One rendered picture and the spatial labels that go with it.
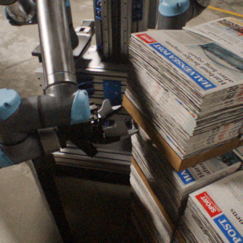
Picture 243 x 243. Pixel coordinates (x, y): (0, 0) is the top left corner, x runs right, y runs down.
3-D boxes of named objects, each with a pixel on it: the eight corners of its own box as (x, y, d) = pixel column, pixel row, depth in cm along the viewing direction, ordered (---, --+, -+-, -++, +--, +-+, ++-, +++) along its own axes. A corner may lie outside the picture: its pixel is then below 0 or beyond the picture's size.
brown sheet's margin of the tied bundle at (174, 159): (164, 95, 84) (166, 83, 81) (226, 153, 64) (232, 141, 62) (121, 104, 77) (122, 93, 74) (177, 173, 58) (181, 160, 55)
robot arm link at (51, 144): (47, 160, 63) (40, 139, 69) (64, 155, 65) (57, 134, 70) (40, 140, 58) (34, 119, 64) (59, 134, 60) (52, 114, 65)
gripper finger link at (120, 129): (139, 125, 63) (102, 124, 63) (138, 141, 67) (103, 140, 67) (139, 116, 65) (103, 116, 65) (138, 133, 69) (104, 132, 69)
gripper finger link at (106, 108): (121, 94, 73) (100, 109, 67) (121, 109, 77) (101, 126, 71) (113, 90, 74) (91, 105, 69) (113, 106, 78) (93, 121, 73)
